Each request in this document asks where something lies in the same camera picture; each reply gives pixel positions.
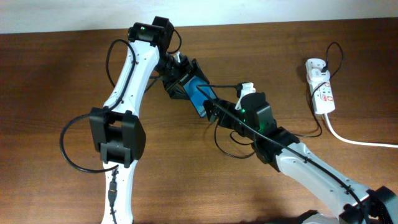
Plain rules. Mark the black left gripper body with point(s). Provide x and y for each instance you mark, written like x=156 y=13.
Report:
x=174 y=71

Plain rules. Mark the blue smartphone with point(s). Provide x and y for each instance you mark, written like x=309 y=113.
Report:
x=195 y=96

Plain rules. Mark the white power strip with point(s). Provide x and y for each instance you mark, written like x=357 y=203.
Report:
x=322 y=99

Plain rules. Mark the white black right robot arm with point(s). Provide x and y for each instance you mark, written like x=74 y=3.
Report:
x=349 y=201

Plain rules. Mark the white USB charger plug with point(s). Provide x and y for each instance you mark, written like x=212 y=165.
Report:
x=315 y=76

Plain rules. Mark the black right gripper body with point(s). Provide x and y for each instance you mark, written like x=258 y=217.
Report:
x=232 y=119

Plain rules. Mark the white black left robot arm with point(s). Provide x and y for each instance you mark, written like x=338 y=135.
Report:
x=117 y=132

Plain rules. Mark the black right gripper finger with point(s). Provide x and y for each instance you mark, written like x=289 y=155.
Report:
x=212 y=117
x=210 y=107

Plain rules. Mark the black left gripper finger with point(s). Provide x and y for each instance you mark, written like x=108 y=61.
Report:
x=194 y=70
x=175 y=92

